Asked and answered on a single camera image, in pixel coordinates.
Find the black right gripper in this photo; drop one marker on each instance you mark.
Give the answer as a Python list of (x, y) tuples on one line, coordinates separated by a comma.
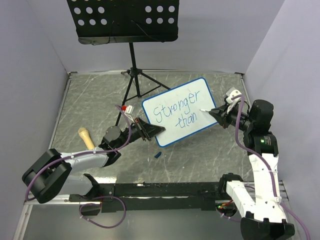
[(221, 115)]

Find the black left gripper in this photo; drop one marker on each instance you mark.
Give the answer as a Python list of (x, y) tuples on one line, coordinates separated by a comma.
[(149, 130)]

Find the blue marker cap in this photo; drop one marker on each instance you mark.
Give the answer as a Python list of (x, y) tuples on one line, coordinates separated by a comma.
[(158, 155)]

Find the blue framed whiteboard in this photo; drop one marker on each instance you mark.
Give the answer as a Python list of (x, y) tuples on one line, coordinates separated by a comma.
[(178, 110)]

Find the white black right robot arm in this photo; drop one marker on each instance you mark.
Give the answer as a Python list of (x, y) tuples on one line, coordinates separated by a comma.
[(262, 217)]

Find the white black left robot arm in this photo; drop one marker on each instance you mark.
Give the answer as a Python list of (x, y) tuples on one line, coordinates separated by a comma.
[(53, 173)]

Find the wooden mallet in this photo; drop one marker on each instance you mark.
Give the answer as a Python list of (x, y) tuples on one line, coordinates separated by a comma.
[(85, 136)]

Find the black music stand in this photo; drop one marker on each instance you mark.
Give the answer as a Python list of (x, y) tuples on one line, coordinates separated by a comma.
[(103, 22)]

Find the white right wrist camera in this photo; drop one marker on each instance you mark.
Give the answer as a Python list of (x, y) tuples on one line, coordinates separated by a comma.
[(233, 96)]

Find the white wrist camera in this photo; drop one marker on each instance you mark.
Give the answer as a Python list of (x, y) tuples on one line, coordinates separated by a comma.
[(127, 111), (233, 96)]

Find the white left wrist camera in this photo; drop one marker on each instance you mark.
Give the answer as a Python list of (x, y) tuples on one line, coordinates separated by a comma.
[(127, 111)]

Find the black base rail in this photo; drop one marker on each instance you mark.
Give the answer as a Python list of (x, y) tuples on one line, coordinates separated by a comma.
[(156, 196)]

